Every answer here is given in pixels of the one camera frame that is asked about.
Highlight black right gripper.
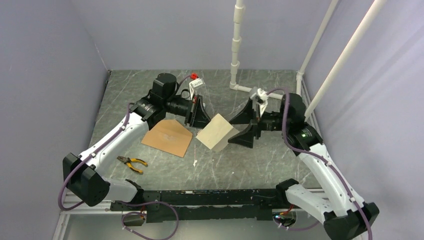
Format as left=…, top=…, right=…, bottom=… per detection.
left=228, top=98, right=290, bottom=148

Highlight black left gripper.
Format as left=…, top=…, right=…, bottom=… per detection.
left=164, top=94, right=216, bottom=131

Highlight beige letter sheet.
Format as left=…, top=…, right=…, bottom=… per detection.
left=195, top=113, right=240, bottom=152

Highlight brown paper envelope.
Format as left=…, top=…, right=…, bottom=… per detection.
left=141, top=119, right=193, bottom=158

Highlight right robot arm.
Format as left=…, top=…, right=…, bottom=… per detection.
left=229, top=93, right=380, bottom=240

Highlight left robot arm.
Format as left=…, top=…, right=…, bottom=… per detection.
left=57, top=73, right=211, bottom=211

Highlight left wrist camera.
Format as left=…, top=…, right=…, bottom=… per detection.
left=188, top=73, right=206, bottom=98

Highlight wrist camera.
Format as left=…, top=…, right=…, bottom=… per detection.
left=249, top=87, right=268, bottom=120
left=188, top=73, right=206, bottom=98

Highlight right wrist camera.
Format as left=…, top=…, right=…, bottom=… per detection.
left=249, top=87, right=268, bottom=120

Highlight white pvc pipe frame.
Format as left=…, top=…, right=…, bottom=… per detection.
left=229, top=0, right=388, bottom=122

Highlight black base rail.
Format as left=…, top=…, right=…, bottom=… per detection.
left=110, top=188, right=292, bottom=223

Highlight yellow handled pliers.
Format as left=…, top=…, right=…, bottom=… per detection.
left=117, top=156, right=149, bottom=175

